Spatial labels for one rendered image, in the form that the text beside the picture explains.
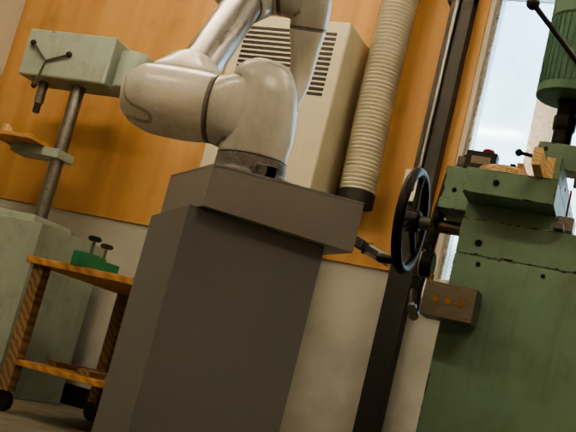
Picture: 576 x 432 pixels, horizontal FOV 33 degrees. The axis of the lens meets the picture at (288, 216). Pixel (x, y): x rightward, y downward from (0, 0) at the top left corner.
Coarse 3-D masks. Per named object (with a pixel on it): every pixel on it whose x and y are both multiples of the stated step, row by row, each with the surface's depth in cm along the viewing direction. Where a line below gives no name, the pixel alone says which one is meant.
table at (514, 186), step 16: (480, 176) 223; (496, 176) 221; (512, 176) 220; (528, 176) 219; (464, 192) 225; (480, 192) 222; (496, 192) 221; (512, 192) 219; (528, 192) 218; (544, 192) 217; (560, 192) 224; (448, 208) 245; (464, 208) 244; (512, 208) 229; (528, 208) 225; (544, 208) 221; (560, 208) 231
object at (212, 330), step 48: (192, 240) 187; (240, 240) 191; (288, 240) 195; (144, 288) 201; (192, 288) 187; (240, 288) 190; (288, 288) 194; (144, 336) 189; (192, 336) 186; (240, 336) 190; (288, 336) 193; (144, 384) 182; (192, 384) 185; (240, 384) 189; (288, 384) 193
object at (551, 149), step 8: (544, 144) 247; (552, 144) 246; (560, 144) 246; (544, 152) 246; (552, 152) 246; (560, 152) 245; (568, 152) 244; (568, 160) 244; (568, 168) 243; (568, 176) 247
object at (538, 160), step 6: (534, 150) 211; (540, 150) 210; (534, 156) 210; (540, 156) 210; (534, 162) 210; (540, 162) 210; (534, 168) 213; (540, 168) 212; (534, 174) 217; (540, 174) 216
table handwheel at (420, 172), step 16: (416, 176) 249; (400, 192) 245; (416, 192) 258; (400, 208) 243; (416, 208) 257; (400, 224) 243; (416, 224) 253; (448, 224) 251; (400, 240) 244; (416, 240) 267; (400, 256) 247; (416, 256) 264; (400, 272) 253
